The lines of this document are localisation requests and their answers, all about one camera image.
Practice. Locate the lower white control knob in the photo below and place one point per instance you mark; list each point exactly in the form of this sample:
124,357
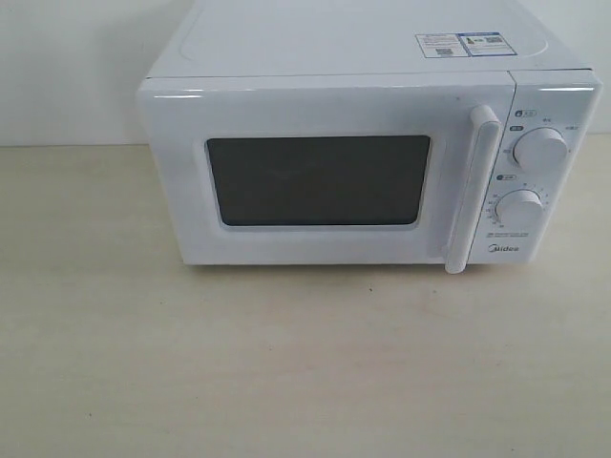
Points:
519,209

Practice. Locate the white and blue label sticker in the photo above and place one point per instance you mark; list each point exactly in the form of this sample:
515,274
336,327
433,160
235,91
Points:
464,44

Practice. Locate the white control knob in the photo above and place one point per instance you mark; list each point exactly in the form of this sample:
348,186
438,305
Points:
519,209
540,151

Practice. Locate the white microwave oven body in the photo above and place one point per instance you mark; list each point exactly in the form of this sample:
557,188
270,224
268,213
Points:
366,41

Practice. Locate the white microwave door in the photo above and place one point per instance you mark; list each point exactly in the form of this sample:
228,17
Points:
297,171

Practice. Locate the upper white control knob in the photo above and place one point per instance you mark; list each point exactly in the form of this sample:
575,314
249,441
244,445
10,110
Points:
540,151

